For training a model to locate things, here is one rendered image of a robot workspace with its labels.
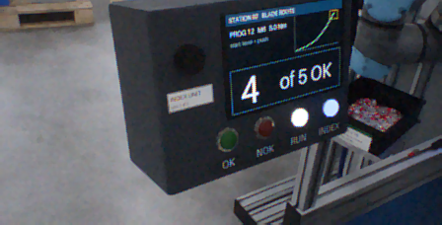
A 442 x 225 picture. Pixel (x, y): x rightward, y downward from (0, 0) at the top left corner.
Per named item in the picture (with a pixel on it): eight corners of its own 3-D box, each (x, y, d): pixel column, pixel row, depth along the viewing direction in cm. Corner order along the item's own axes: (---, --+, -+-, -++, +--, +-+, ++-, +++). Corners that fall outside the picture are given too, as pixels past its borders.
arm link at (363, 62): (413, 79, 85) (432, 24, 79) (359, 82, 82) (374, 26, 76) (391, 61, 91) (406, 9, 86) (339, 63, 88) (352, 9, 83)
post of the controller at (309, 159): (304, 195, 79) (326, 100, 69) (315, 206, 77) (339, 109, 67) (290, 201, 77) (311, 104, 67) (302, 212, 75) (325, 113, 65)
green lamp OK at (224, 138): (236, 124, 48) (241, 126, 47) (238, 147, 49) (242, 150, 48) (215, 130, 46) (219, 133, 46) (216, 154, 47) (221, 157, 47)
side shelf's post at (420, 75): (380, 193, 211) (438, 27, 168) (387, 199, 208) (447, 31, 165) (374, 196, 209) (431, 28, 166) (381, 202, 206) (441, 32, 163)
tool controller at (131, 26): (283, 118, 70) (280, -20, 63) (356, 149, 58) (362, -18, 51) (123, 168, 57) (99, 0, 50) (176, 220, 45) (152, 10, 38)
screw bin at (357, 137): (357, 97, 121) (363, 74, 117) (418, 124, 112) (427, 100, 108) (312, 126, 107) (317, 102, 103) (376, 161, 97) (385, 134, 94)
